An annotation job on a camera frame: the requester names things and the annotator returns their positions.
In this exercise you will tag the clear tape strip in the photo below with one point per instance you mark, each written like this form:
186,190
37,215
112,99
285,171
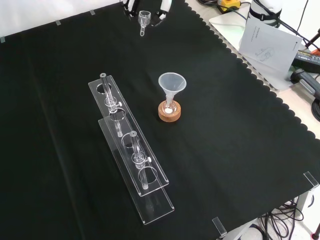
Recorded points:
2,40
92,12
58,23

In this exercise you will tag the black table cloth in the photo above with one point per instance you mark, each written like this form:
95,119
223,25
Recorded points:
225,140

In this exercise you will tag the black tripod leg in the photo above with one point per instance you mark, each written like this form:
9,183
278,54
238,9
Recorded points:
312,40

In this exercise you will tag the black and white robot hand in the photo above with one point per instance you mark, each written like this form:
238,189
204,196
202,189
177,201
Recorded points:
163,6

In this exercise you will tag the white paper booklet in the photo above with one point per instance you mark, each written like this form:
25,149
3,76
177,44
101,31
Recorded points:
270,46

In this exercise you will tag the clear glass weighing funnel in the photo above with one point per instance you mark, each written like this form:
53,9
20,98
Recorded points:
144,18

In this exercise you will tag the yellow stop button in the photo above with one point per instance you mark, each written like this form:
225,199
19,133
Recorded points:
228,4

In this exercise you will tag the black power adapter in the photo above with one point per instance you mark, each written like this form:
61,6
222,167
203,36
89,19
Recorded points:
308,58

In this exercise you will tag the pale base board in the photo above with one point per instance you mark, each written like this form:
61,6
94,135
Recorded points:
225,23

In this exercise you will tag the clear acrylic funnel stand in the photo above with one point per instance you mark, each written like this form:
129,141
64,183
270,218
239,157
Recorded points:
140,160

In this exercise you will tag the translucent plastic funnel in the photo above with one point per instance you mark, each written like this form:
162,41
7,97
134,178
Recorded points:
172,83

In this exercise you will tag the round-bottom glass flask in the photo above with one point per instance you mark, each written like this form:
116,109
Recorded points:
169,109

